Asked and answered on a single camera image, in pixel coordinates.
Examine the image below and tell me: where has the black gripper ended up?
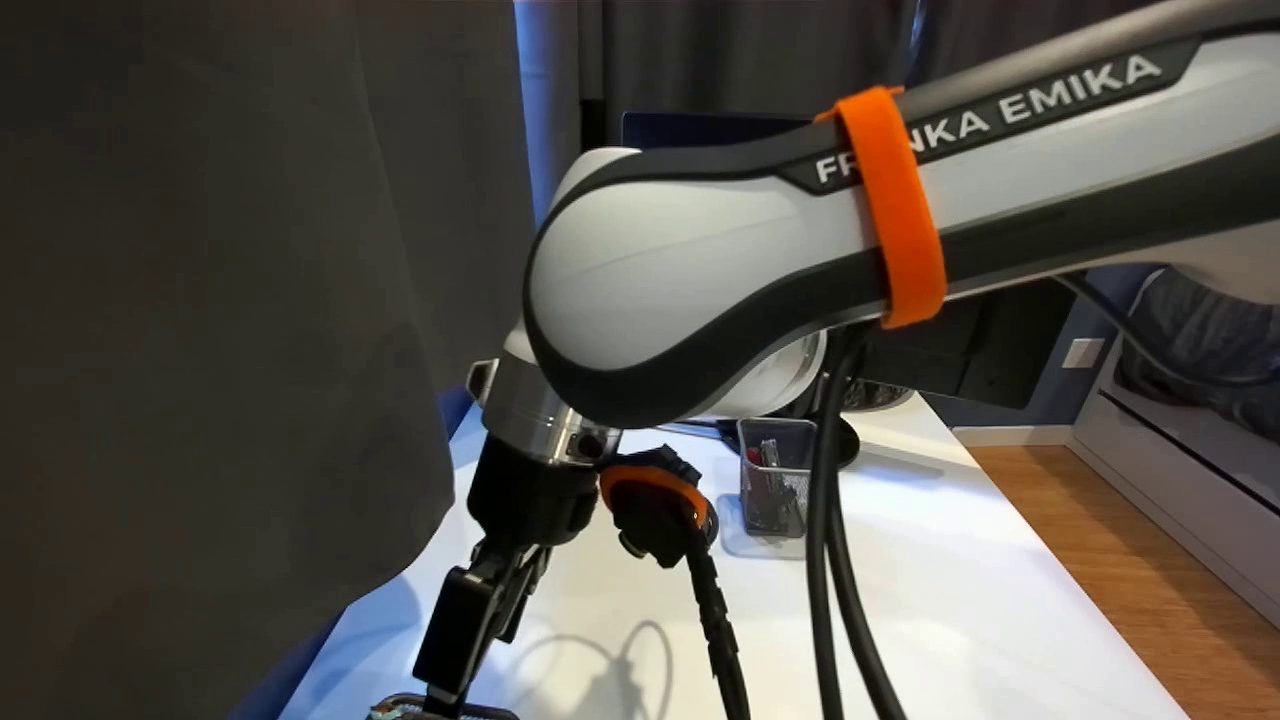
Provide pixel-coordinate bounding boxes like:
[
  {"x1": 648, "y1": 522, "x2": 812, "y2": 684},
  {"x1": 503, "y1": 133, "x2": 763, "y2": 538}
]
[{"x1": 407, "y1": 437, "x2": 606, "y2": 706}]

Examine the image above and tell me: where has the mesh basket with colourful contents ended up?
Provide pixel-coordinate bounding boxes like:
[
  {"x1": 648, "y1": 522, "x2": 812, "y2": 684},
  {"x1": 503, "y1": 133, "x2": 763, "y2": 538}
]
[{"x1": 367, "y1": 687, "x2": 521, "y2": 720}]

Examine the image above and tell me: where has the mesh basket with pens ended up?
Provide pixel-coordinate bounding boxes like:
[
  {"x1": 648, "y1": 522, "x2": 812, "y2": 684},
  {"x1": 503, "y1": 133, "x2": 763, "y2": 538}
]
[{"x1": 731, "y1": 412, "x2": 822, "y2": 543}]

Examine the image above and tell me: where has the dark grey curtain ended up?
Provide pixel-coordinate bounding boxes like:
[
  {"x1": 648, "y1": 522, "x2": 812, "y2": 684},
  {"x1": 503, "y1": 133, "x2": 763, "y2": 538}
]
[{"x1": 0, "y1": 0, "x2": 536, "y2": 720}]

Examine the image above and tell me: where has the black computer monitor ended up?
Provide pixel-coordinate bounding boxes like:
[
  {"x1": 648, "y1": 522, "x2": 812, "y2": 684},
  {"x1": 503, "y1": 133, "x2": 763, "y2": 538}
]
[{"x1": 618, "y1": 110, "x2": 1117, "y2": 412}]

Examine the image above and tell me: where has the dark grey blanket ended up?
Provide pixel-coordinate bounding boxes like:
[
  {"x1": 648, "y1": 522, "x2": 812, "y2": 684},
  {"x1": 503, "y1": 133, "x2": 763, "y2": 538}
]
[{"x1": 1117, "y1": 265, "x2": 1280, "y2": 444}]

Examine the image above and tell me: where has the orange wrapped cable plug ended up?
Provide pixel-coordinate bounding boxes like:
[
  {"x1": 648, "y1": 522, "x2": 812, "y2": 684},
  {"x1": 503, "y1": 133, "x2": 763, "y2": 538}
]
[{"x1": 596, "y1": 448, "x2": 722, "y2": 574}]

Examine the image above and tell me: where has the black braided cable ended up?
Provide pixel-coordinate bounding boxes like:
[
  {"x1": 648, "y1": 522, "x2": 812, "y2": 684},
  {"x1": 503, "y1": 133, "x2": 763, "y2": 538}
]
[{"x1": 682, "y1": 538, "x2": 756, "y2": 720}]

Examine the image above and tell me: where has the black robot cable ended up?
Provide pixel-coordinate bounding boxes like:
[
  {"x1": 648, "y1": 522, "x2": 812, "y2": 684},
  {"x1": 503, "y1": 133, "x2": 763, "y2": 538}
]
[
  {"x1": 801, "y1": 327, "x2": 857, "y2": 720},
  {"x1": 822, "y1": 345, "x2": 914, "y2": 720}
]

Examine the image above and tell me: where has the orange strap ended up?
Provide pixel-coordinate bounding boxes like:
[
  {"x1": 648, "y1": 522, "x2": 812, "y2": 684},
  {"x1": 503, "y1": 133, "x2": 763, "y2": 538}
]
[{"x1": 831, "y1": 85, "x2": 954, "y2": 334}]

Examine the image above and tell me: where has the white wall outlet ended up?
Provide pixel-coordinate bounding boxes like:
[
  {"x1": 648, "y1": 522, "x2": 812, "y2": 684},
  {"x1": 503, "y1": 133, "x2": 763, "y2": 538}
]
[{"x1": 1062, "y1": 334, "x2": 1111, "y2": 374}]

